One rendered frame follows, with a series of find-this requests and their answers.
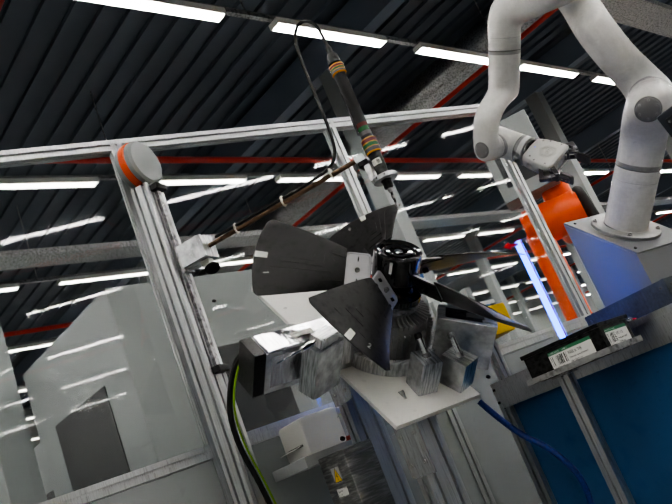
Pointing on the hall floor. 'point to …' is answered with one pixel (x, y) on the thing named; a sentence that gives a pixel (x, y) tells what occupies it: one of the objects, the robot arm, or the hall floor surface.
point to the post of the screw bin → (595, 439)
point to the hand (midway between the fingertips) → (577, 169)
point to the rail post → (530, 458)
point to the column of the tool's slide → (196, 348)
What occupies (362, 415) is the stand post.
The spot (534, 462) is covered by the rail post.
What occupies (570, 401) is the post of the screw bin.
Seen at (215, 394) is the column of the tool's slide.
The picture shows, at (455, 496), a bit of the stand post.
